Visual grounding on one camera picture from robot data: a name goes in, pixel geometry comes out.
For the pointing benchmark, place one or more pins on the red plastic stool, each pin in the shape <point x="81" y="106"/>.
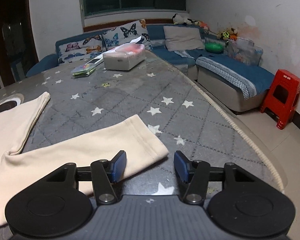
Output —
<point x="282" y="97"/>

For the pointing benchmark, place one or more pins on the round black induction cooktop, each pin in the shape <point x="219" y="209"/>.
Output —
<point x="11" y="101"/>

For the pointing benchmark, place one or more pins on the right butterfly print pillow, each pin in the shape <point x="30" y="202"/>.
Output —
<point x="126" y="33"/>

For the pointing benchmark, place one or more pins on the grey plain cushion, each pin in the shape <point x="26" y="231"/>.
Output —
<point x="182" y="38"/>

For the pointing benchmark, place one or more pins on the left butterfly print pillow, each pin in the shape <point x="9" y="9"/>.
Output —
<point x="85" y="49"/>

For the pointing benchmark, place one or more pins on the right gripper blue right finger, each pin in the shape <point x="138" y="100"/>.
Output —
<point x="194" y="175"/>

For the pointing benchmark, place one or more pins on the grey star pattern table mat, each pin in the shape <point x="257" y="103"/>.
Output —
<point x="173" y="107"/>

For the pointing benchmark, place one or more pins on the clear plastic storage bin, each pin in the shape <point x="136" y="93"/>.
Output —
<point x="244" y="50"/>

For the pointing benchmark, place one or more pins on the dark wooden door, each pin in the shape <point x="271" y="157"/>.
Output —
<point x="17" y="49"/>

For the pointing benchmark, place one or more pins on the blue sectional sofa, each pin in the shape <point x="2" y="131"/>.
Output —
<point x="239" y="86"/>

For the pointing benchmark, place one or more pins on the cream fabric garment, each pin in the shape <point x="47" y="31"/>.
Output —
<point x="19" y="170"/>

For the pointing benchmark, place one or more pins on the green bowl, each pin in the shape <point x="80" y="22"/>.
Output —
<point x="214" y="48"/>

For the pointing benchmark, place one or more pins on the butterfly print pillow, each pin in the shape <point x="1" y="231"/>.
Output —
<point x="126" y="33"/>
<point x="85" y="49"/>

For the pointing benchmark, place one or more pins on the white remote control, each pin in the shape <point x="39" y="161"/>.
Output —
<point x="96" y="61"/>

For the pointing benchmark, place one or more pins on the white tissue box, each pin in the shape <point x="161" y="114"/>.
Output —
<point x="126" y="56"/>

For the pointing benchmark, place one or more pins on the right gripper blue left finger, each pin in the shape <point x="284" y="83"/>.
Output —
<point x="105" y="173"/>

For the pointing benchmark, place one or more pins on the black white plush toy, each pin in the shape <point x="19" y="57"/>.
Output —
<point x="180" y="20"/>

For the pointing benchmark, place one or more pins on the colourful plush toys pile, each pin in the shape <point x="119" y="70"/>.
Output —
<point x="227" y="34"/>

